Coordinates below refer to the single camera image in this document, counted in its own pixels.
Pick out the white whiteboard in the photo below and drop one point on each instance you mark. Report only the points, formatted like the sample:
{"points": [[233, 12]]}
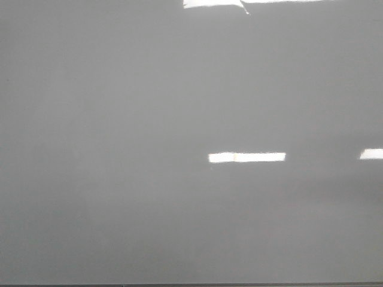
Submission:
{"points": [[146, 143]]}

